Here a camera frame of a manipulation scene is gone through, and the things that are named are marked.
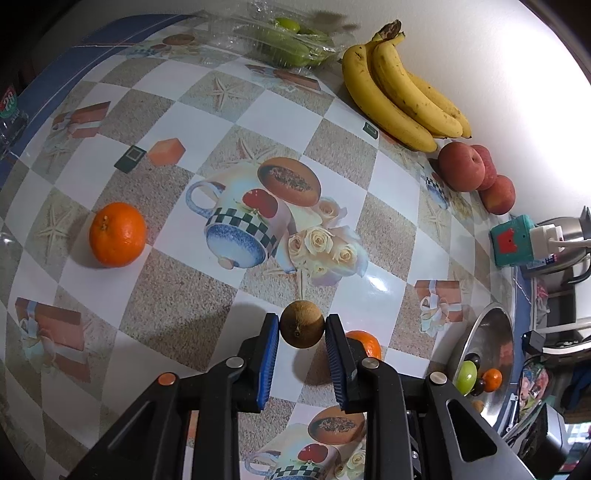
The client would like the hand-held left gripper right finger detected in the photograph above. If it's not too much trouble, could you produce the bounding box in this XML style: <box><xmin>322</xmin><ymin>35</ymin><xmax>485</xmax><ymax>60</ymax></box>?
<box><xmin>324</xmin><ymin>314</ymin><xmax>532</xmax><ymax>480</ymax></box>

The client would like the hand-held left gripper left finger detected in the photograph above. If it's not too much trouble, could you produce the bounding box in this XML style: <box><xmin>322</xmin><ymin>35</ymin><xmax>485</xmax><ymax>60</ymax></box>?
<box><xmin>69</xmin><ymin>313</ymin><xmax>281</xmax><ymax>480</ymax></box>

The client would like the green apple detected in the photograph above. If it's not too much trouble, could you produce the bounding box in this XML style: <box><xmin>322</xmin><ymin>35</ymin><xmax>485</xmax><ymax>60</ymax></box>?
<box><xmin>454</xmin><ymin>361</ymin><xmax>478</xmax><ymax>396</ymax></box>

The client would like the large steel bowl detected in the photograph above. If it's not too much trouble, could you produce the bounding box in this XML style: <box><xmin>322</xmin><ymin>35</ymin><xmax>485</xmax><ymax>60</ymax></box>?
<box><xmin>445</xmin><ymin>302</ymin><xmax>520</xmax><ymax>437</ymax></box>

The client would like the colourful snack bag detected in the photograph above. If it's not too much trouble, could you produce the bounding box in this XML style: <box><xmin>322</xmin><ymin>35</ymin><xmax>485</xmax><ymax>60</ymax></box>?
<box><xmin>517</xmin><ymin>360</ymin><xmax>552</xmax><ymax>416</ymax></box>

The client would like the black power adapter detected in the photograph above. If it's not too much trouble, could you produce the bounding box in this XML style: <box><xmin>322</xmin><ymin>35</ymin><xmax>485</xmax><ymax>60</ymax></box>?
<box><xmin>522</xmin><ymin>330</ymin><xmax>548</xmax><ymax>356</ymax></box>

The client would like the checkered printed tablecloth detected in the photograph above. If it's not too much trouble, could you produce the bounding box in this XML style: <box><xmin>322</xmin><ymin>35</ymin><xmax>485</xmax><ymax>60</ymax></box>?
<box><xmin>0</xmin><ymin>16</ymin><xmax>522</xmax><ymax>480</ymax></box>

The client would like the large orange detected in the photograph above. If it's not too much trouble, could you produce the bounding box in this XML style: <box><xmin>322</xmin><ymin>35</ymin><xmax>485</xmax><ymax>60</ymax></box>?
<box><xmin>89</xmin><ymin>202</ymin><xmax>147</xmax><ymax>268</ymax></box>

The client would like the teal plastic box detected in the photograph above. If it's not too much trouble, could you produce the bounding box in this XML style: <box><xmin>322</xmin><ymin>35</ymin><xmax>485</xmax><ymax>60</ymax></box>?
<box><xmin>489</xmin><ymin>215</ymin><xmax>539</xmax><ymax>268</ymax></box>

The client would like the white socket adapter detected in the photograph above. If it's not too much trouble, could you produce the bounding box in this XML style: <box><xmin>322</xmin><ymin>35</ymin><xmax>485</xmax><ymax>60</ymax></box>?
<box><xmin>529</xmin><ymin>222</ymin><xmax>591</xmax><ymax>257</ymax></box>

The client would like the red apple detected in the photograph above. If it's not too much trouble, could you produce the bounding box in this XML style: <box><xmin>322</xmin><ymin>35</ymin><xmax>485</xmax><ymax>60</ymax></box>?
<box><xmin>438</xmin><ymin>142</ymin><xmax>486</xmax><ymax>192</ymax></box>
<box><xmin>480</xmin><ymin>174</ymin><xmax>516</xmax><ymax>216</ymax></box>
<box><xmin>471</xmin><ymin>144</ymin><xmax>498</xmax><ymax>191</ymax></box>

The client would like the yellow banana bunch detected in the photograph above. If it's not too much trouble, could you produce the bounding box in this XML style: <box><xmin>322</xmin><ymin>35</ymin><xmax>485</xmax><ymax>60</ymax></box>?
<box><xmin>342</xmin><ymin>21</ymin><xmax>473</xmax><ymax>153</ymax></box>

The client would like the clear pack of green fruit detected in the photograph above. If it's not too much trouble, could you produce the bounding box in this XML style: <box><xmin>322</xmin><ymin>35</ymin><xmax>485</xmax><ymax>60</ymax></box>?
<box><xmin>205</xmin><ymin>2</ymin><xmax>340</xmax><ymax>70</ymax></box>

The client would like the glass cup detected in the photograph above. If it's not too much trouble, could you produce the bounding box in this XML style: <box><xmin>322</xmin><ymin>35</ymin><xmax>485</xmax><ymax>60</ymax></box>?
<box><xmin>0</xmin><ymin>83</ymin><xmax>31</xmax><ymax>160</ymax></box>

